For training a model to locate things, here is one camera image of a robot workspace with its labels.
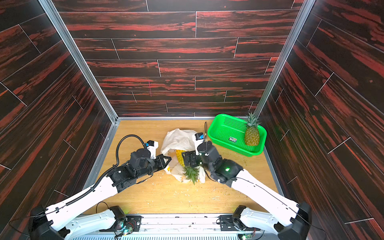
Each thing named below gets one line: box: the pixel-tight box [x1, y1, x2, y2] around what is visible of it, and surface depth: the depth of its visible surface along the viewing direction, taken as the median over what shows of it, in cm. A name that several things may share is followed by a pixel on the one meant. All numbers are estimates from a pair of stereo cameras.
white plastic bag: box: [161, 128, 206, 184], surface depth 84 cm
